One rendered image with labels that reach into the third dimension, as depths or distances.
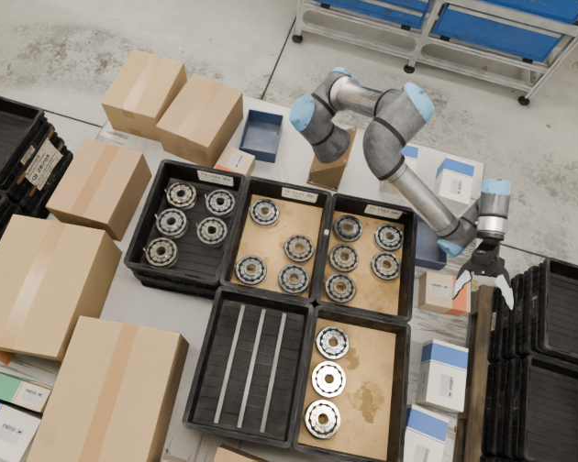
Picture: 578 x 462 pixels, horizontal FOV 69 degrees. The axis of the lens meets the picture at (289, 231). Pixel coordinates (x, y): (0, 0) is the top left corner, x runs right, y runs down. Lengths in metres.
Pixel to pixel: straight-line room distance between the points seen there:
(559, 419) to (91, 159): 2.10
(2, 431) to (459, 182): 1.74
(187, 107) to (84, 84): 1.50
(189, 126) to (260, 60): 1.55
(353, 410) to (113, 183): 1.09
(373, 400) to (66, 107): 2.49
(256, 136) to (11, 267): 1.01
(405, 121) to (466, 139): 1.89
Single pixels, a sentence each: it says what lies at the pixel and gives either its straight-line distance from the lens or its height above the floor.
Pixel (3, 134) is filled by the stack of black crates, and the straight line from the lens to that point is 2.39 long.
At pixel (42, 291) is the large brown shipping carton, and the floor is 0.90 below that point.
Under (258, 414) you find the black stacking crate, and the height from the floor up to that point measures 0.83.
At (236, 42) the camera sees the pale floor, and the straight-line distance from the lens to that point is 3.26.
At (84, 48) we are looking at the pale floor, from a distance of 3.38.
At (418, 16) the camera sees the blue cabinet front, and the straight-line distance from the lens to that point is 3.03.
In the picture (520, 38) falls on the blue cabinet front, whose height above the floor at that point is 0.44.
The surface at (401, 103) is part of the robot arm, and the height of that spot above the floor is 1.32.
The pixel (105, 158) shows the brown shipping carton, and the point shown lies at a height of 0.86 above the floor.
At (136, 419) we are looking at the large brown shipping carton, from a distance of 1.31.
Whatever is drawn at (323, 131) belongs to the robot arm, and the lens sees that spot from 1.55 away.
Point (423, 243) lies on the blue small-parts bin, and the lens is 1.72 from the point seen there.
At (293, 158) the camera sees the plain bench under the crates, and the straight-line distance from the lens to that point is 1.78.
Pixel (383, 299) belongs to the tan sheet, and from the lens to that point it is 1.45.
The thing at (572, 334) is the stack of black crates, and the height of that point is 0.49.
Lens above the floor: 2.17
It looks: 65 degrees down
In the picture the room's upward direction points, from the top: 11 degrees clockwise
